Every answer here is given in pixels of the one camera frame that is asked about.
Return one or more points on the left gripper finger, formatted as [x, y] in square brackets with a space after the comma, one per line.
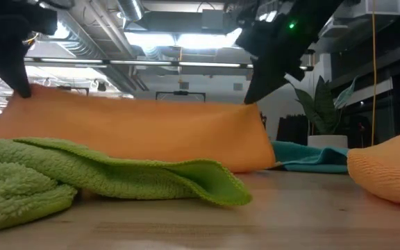
[16, 76]

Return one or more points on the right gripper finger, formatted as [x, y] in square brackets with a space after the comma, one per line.
[264, 81]

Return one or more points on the teal microfiber towel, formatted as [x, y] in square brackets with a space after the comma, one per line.
[307, 158]

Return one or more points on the green microfiber towel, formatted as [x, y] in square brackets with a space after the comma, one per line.
[82, 170]

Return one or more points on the orange microfiber towel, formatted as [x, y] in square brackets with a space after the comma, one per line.
[391, 170]
[151, 128]

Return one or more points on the black ribbed panel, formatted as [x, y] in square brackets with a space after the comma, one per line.
[292, 130]

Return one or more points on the leafy plant in white pot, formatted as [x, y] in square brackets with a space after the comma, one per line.
[325, 114]

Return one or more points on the long LED light bar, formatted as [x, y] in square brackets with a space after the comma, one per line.
[144, 63]

